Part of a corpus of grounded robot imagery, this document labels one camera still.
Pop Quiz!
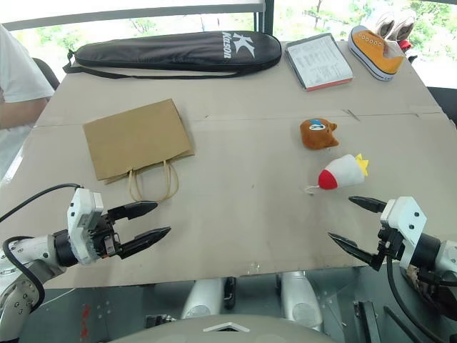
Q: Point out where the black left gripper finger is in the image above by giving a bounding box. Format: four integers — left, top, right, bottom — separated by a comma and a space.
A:
108, 201, 159, 222
119, 226, 172, 260

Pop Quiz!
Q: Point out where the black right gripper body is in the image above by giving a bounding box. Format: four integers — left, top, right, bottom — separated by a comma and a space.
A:
376, 222, 406, 261

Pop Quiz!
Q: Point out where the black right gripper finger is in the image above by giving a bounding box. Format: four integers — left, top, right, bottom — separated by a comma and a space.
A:
326, 232, 386, 274
348, 195, 388, 215

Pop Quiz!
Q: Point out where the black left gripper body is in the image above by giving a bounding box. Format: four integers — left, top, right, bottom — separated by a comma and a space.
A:
83, 212, 125, 260

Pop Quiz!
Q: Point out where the brown paper bag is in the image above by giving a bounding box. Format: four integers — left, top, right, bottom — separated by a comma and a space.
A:
82, 99, 196, 202

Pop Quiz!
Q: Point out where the black racket bag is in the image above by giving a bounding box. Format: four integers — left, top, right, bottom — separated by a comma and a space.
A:
63, 31, 283, 79

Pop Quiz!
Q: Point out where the white rocket plush toy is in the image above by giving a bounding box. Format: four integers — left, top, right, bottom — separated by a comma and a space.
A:
304, 153, 370, 196

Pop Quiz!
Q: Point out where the silver right robot leg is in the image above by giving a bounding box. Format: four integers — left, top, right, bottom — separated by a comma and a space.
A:
279, 270, 323, 332

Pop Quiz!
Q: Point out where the brown plush toy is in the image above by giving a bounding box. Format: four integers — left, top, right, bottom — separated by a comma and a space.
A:
298, 119, 340, 149

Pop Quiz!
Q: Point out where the cardboard table cover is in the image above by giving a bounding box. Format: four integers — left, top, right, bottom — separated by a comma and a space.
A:
0, 41, 457, 289

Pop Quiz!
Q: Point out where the grey robot torso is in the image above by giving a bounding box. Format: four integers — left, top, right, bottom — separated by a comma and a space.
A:
119, 314, 340, 343

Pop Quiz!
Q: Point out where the notebook with printed sheet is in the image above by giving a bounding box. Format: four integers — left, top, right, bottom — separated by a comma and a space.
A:
285, 33, 354, 92

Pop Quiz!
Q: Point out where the yellow canvas sneaker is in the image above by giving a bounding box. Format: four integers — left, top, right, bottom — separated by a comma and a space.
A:
348, 25, 406, 83

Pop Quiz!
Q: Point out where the black office chair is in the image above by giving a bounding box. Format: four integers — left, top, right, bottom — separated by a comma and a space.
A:
31, 57, 61, 91

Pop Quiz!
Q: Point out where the person in white shirt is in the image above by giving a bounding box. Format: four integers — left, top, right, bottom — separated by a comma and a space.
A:
0, 23, 55, 129

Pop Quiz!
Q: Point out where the white sneakers pair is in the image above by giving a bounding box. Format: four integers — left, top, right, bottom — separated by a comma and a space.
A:
373, 9, 418, 43

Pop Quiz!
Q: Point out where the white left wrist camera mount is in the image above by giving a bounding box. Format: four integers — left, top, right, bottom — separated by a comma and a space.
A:
66, 187, 105, 265

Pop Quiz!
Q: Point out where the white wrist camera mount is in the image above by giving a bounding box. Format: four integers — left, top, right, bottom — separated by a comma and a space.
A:
379, 196, 428, 269
66, 187, 105, 265

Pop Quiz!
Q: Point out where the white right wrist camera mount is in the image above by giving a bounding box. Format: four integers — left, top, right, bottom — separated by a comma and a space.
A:
379, 196, 428, 269

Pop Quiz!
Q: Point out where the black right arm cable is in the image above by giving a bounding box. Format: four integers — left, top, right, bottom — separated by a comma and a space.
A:
386, 259, 457, 343

